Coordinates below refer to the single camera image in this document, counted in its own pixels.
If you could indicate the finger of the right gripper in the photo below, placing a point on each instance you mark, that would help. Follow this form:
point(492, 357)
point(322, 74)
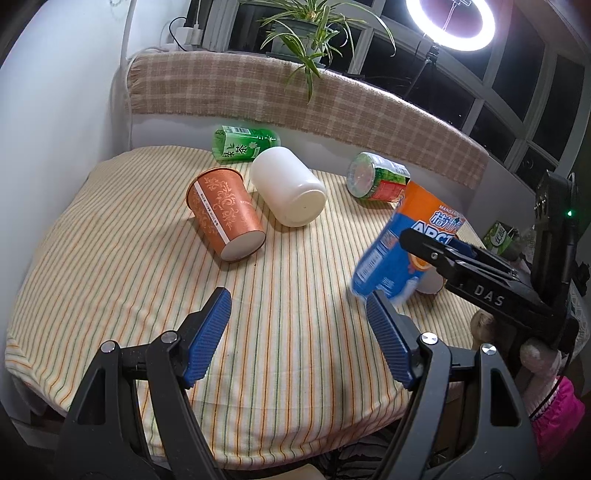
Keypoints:
point(430, 251)

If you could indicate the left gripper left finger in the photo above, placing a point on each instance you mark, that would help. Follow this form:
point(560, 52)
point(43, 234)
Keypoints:
point(103, 435)

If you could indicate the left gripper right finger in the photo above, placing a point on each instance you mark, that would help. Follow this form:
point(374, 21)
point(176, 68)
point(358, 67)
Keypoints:
point(465, 418)

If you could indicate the blue orange Arctic Ocean cup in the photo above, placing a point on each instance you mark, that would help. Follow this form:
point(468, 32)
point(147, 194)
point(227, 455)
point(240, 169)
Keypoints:
point(389, 267)

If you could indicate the upright orange paper cup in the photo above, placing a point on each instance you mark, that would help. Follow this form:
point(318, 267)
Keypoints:
point(431, 282)

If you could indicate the green red label cup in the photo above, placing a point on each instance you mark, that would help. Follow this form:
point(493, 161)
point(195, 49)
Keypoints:
point(375, 178)

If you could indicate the white plastic cup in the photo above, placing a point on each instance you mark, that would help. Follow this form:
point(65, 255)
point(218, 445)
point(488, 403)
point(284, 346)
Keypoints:
point(293, 193)

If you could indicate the lying orange paper cup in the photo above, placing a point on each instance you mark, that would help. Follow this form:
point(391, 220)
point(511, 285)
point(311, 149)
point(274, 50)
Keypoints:
point(225, 212)

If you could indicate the green tea label cup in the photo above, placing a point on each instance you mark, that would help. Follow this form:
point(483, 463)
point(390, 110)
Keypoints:
point(241, 144)

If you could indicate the green tissue box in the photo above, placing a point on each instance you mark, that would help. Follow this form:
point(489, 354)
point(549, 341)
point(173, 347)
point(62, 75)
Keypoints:
point(499, 237)

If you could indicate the beige plaid cloth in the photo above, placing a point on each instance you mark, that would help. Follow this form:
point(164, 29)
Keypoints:
point(272, 91)

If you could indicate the striped yellow table cloth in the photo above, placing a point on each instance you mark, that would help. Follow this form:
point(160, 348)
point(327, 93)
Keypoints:
point(298, 371)

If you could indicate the spider plant in pot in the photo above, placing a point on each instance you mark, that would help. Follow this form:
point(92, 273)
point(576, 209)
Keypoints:
point(312, 34)

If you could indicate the white power adapter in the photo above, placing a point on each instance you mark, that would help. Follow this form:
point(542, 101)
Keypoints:
point(189, 36)

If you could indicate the ring light on tripod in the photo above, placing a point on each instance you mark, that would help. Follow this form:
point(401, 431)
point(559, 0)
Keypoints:
point(452, 31)

